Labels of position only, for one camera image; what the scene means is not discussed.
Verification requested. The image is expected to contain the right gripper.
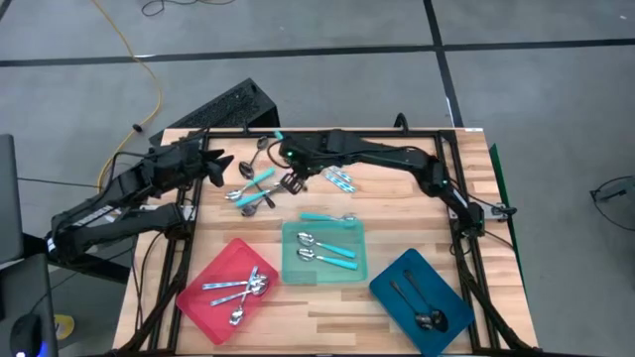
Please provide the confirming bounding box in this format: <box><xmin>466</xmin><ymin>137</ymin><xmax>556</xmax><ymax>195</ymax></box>
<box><xmin>276</xmin><ymin>130</ymin><xmax>331</xmax><ymax>196</ymax></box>

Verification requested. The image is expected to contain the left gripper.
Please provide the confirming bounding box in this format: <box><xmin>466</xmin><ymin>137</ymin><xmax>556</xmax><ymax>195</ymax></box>
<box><xmin>148</xmin><ymin>140</ymin><xmax>235</xmax><ymax>192</ymax></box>

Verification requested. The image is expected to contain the plain silver spoon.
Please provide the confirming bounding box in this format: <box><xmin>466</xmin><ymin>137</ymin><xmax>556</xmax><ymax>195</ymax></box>
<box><xmin>240</xmin><ymin>185</ymin><xmax>284</xmax><ymax>218</ymax></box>

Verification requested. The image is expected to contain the teal translucent plastic bin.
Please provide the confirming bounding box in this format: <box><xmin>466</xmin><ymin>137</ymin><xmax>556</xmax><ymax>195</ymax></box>
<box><xmin>280</xmin><ymin>219</ymin><xmax>369</xmax><ymax>287</ymax></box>

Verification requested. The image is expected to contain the pink-red plastic bin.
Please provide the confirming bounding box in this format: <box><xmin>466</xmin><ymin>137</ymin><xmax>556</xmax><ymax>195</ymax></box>
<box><xmin>175</xmin><ymin>236</ymin><xmax>281</xmax><ymax>346</ymax></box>

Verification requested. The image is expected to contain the black floor beam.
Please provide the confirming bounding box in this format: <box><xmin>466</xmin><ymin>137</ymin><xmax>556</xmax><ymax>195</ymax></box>
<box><xmin>19</xmin><ymin>232</ymin><xmax>131</xmax><ymax>285</ymax></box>

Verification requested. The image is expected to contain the blue plastic bin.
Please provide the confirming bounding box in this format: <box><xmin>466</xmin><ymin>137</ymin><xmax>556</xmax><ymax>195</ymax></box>
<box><xmin>368</xmin><ymin>247</ymin><xmax>476</xmax><ymax>357</ymax></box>

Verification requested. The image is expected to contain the grey monitor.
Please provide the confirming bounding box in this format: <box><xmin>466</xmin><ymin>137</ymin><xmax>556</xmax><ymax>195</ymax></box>
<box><xmin>0</xmin><ymin>133</ymin><xmax>26</xmax><ymax>267</ymax></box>

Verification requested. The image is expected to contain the black desk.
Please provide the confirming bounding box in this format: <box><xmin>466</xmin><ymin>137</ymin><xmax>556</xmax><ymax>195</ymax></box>
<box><xmin>0</xmin><ymin>252</ymin><xmax>60</xmax><ymax>357</ymax></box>

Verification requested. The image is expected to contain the black computer mouse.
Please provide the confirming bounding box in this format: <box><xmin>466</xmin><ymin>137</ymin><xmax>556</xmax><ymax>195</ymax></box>
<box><xmin>8</xmin><ymin>312</ymin><xmax>44</xmax><ymax>357</ymax></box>

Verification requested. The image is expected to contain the black aluminium table frame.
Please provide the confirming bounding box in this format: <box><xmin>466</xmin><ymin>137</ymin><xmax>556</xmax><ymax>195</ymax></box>
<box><xmin>112</xmin><ymin>126</ymin><xmax>545</xmax><ymax>357</ymax></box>

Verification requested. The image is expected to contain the yellow floor cable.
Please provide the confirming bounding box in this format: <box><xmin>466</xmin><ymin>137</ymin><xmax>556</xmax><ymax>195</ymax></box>
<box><xmin>90</xmin><ymin>0</ymin><xmax>164</xmax><ymax>192</ymax></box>

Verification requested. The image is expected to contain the thin black floor cable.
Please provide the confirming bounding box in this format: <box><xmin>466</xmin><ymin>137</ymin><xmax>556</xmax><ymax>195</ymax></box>
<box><xmin>17</xmin><ymin>176</ymin><xmax>103</xmax><ymax>190</ymax></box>

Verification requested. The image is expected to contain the black cable loop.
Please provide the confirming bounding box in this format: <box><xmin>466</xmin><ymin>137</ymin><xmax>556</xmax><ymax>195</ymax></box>
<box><xmin>588</xmin><ymin>175</ymin><xmax>635</xmax><ymax>237</ymax></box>

